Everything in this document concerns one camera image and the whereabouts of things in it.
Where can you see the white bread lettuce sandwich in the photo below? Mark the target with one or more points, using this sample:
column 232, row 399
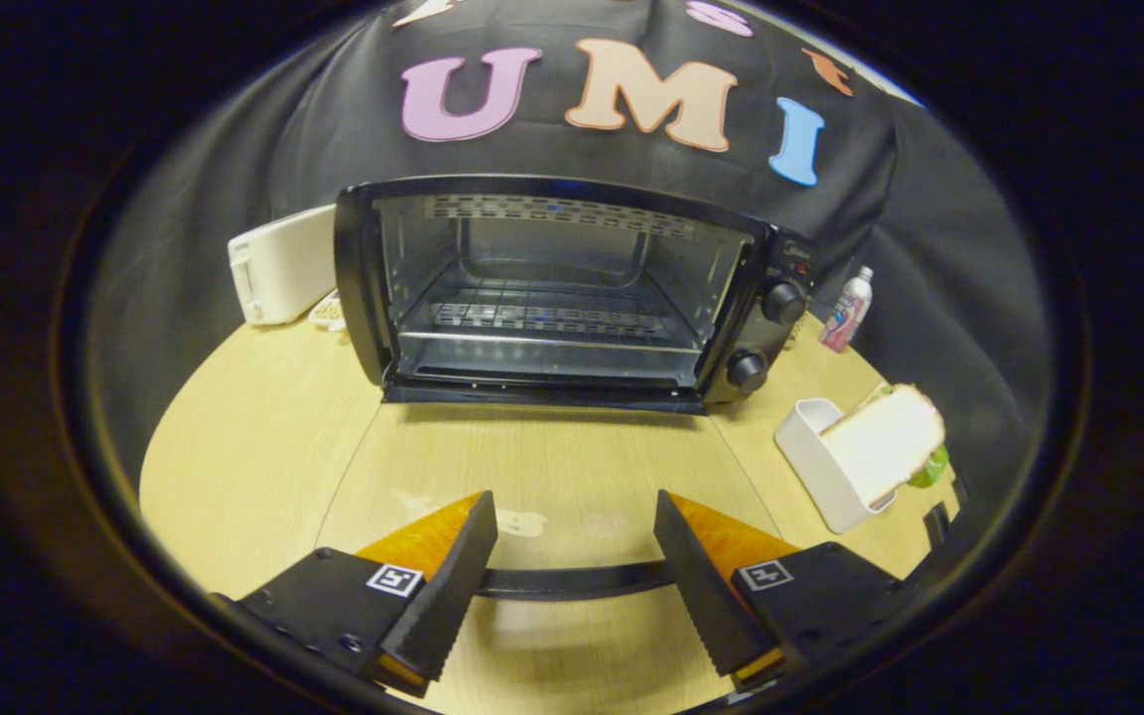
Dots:
column 885, row 442

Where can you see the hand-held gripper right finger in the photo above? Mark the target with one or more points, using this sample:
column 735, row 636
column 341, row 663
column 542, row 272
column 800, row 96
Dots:
column 696, row 586

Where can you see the metal oven rack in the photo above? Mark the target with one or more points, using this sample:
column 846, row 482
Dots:
column 542, row 316

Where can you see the white rectangular holder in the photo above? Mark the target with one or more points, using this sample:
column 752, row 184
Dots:
column 820, row 467

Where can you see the white pink labelled bottle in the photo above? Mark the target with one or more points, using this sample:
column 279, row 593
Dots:
column 847, row 310

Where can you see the small white gridded object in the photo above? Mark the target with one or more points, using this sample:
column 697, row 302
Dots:
column 329, row 313

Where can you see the small black bracket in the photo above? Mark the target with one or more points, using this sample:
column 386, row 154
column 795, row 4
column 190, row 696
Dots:
column 939, row 518

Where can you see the black toaster oven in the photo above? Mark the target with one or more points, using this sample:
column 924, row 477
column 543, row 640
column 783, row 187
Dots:
column 358, row 268

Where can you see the white plastic box appliance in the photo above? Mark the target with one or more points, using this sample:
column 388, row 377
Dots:
column 279, row 263

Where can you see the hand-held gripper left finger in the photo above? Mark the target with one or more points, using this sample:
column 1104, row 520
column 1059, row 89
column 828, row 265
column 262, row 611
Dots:
column 453, row 586

